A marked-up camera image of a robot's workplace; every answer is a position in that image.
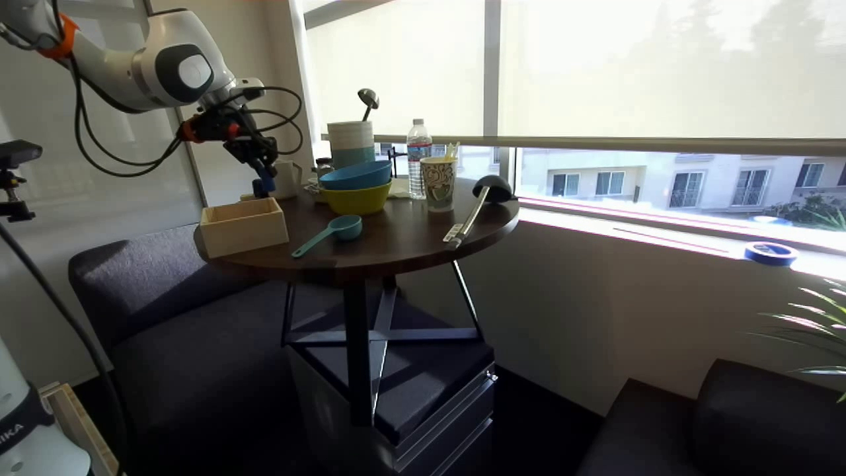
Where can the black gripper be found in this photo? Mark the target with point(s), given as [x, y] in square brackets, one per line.
[226, 123]

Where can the blue cylinder block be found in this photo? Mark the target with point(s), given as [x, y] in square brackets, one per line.
[262, 189]

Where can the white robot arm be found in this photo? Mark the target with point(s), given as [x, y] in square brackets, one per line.
[133, 70]

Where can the light wooden box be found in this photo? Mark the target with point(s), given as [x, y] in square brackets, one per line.
[238, 229]

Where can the white teal striped tall container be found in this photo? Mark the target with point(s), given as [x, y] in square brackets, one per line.
[349, 140]

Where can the blue bowl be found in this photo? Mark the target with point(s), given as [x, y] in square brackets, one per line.
[355, 174]

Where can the yellow green bowl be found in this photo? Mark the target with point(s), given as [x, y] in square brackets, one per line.
[357, 201]

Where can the round dark wooden table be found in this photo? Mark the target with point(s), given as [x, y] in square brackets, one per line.
[397, 239]

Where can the clear plastic water bottle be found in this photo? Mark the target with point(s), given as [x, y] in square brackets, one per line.
[418, 153]

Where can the white roller blind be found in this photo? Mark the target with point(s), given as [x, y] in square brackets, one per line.
[397, 67]
[669, 67]

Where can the cream cup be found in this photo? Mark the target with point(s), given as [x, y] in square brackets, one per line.
[438, 185]

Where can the grey upholstered sofa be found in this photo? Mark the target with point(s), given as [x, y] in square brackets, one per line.
[193, 353]

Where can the white machine housing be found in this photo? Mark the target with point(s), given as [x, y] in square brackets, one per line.
[31, 431]

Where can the black leather armchair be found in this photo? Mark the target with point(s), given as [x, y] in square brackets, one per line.
[750, 424]

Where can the green leafy plant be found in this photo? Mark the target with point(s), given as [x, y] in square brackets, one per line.
[820, 327]

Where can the light wooden frame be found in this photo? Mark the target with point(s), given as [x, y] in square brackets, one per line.
[84, 426]

